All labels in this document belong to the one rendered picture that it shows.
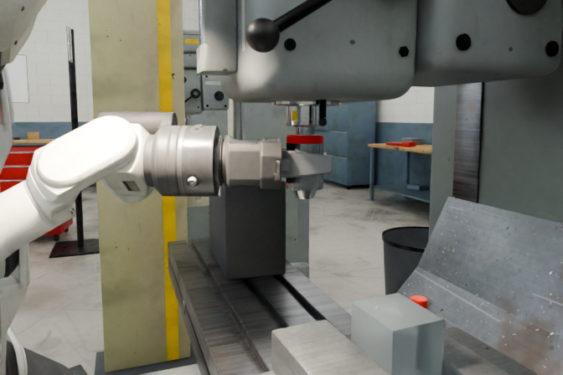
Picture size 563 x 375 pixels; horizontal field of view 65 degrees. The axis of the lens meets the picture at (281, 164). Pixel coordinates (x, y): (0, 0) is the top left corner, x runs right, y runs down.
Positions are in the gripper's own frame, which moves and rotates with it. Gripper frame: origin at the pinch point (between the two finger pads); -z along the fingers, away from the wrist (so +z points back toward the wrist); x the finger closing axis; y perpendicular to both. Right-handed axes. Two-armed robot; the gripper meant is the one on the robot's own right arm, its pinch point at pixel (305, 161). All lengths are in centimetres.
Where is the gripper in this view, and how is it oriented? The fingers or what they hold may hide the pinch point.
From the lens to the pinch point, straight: 55.2
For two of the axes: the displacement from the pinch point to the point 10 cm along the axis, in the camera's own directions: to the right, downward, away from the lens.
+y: -0.1, 9.9, 1.1
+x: -0.3, -1.1, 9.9
